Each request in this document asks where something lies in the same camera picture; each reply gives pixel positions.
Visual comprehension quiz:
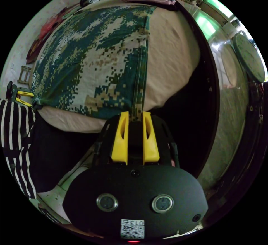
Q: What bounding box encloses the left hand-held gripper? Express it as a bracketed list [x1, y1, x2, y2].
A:
[6, 81, 35, 107]

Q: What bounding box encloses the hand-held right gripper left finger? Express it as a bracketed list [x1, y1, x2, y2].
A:
[111, 111, 129, 165]

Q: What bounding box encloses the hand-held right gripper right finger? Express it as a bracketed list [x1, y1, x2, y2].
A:
[143, 111, 160, 165]

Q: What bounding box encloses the camouflage t-shirt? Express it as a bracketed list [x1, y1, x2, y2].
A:
[31, 6, 157, 122]

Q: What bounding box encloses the window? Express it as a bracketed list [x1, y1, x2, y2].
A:
[193, 0, 235, 40]

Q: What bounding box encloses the round wall clock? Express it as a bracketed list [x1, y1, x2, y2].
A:
[233, 33, 266, 83]

